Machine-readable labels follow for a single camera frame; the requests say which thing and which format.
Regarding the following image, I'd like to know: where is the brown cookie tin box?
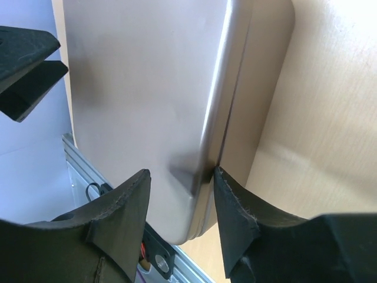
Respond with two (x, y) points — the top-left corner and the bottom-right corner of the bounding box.
(186, 1), (295, 240)

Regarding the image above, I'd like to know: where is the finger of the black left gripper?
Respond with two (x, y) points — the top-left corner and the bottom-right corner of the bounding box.
(1, 26), (60, 91)
(1, 61), (68, 123)

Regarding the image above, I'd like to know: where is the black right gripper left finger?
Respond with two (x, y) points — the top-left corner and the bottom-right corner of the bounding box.
(1, 169), (151, 282)

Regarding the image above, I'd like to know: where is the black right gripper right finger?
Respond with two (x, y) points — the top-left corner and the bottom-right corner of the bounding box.
(213, 167), (376, 282)

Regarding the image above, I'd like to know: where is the brown tin lid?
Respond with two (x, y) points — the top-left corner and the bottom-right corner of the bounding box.
(63, 1), (253, 245)

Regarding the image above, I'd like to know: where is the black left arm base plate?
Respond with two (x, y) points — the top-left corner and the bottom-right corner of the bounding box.
(100, 184), (176, 281)

